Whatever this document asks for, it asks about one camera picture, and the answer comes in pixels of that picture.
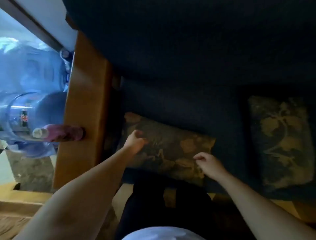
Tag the person's left fingers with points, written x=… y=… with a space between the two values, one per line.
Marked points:
x=140 y=138

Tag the brown floral cushion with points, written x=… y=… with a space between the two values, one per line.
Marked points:
x=170 y=150

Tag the person's white shirt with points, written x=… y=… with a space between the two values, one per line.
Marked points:
x=163 y=234

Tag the dark leaf-print cushion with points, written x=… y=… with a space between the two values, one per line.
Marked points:
x=280 y=141

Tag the wooden sofa armrest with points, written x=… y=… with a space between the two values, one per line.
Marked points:
x=85 y=106

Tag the person's black trousers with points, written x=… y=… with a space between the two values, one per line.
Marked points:
x=158 y=205

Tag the person's right hand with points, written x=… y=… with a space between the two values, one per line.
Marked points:
x=211 y=167

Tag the person's right fingers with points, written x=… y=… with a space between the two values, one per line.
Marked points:
x=201 y=157

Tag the person's right forearm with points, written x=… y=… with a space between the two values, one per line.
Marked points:
x=256 y=210

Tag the person's left hand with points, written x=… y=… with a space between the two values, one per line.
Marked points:
x=133 y=144

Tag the person's left forearm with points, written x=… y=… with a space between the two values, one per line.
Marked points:
x=81 y=195

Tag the small bottle with red label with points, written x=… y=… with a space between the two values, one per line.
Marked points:
x=24 y=117

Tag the pink bottle with white cap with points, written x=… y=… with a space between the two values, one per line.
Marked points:
x=60 y=133

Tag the dark blue sofa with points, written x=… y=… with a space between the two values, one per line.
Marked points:
x=197 y=61

